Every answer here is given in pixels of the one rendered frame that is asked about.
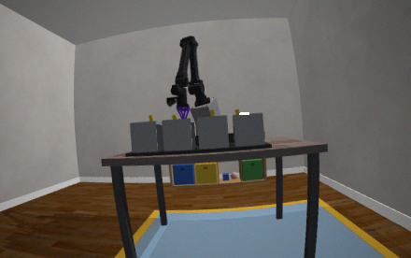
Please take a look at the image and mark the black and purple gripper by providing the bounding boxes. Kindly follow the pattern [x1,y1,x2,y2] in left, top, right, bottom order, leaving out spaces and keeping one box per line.
[177,95,190,119]

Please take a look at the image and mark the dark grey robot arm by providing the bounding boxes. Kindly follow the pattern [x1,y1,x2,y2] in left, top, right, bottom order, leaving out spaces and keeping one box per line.
[166,36,210,107]

